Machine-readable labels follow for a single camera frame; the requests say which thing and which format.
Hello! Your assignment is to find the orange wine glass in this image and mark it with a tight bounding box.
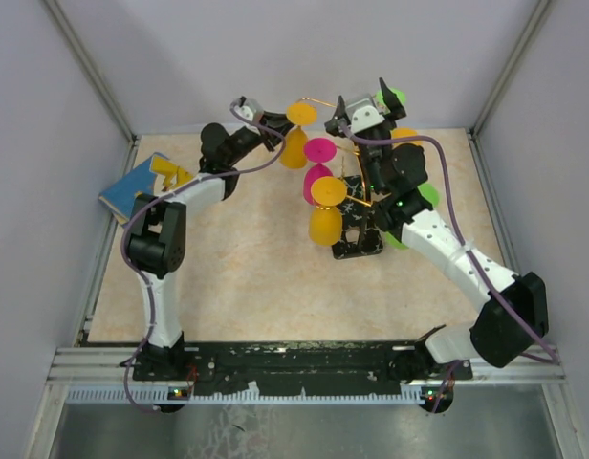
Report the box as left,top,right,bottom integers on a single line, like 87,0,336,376
280,101,317,169
390,127,423,146
308,176,347,247

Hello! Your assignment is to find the green wine glass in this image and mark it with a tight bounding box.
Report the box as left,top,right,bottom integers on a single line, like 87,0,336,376
374,88,406,116
383,182,442,251

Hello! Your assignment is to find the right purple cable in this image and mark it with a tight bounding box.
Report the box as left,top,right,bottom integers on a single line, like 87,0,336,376
339,119,561,415

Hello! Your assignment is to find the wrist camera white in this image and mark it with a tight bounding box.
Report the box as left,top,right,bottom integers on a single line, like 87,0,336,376
233,97,264,123
345,94,384,134

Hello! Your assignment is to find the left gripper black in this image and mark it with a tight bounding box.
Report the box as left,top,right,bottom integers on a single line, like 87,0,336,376
227,111,298,165

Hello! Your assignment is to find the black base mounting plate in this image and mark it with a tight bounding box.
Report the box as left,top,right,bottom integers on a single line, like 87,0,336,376
133,340,472,396

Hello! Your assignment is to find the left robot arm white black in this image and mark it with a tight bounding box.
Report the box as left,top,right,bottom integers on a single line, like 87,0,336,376
120,105,294,380

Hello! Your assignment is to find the pink wine glass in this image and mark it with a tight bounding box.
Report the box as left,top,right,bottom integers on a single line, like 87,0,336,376
302,138,337,205

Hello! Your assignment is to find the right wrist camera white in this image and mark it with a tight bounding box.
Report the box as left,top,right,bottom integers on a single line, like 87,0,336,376
345,94,384,134

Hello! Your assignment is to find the gold wine glass rack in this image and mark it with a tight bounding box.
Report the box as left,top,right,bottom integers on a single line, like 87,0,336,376
299,98,383,260

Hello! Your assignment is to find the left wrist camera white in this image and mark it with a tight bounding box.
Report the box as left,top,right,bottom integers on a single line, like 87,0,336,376
233,97,264,123

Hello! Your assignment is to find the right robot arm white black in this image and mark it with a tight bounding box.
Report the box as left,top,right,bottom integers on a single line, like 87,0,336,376
324,80,558,379

